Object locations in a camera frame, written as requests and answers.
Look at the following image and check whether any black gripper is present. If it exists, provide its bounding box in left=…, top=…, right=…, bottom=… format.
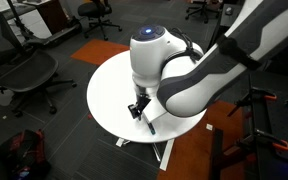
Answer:
left=127, top=94, right=151, bottom=122

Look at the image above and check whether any green marker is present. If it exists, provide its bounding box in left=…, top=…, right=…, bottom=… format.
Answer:
left=142, top=112, right=157, bottom=136

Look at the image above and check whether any white table base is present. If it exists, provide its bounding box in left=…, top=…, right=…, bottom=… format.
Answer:
left=115, top=136, right=176, bottom=172

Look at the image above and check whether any black kick scooter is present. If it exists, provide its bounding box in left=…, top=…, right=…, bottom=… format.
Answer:
left=7, top=0, right=83, bottom=48

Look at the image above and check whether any black swivel office chair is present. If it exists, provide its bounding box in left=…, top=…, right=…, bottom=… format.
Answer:
left=184, top=0, right=222, bottom=24
left=77, top=0, right=123, bottom=42

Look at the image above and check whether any red and black bag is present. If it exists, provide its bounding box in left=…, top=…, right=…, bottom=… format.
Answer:
left=0, top=129, right=52, bottom=180

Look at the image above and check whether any black mesh office chair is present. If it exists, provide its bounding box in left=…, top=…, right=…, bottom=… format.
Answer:
left=0, top=4, right=78, bottom=118

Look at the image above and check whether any white long cabinet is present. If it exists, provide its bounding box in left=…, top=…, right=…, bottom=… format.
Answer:
left=0, top=0, right=72, bottom=43

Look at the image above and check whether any black clamp workbench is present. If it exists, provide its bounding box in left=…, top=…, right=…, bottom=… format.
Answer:
left=210, top=69, right=288, bottom=180

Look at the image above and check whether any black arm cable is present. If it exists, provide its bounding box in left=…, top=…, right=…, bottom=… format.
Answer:
left=163, top=28, right=205, bottom=68

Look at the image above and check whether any orange handled black clamp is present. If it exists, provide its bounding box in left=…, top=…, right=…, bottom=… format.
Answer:
left=227, top=87, right=278, bottom=118
left=235, top=129, right=288, bottom=154

